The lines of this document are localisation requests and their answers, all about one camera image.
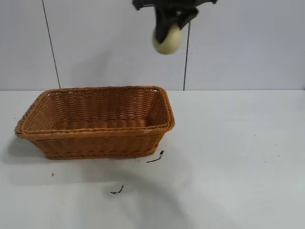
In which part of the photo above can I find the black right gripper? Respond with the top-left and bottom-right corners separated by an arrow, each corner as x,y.
132,0 -> 218,44

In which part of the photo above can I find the pale yellow egg yolk pastry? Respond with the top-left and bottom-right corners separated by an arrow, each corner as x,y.
152,23 -> 183,56

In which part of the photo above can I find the brown woven wicker basket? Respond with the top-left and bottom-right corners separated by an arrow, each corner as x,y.
15,85 -> 176,160

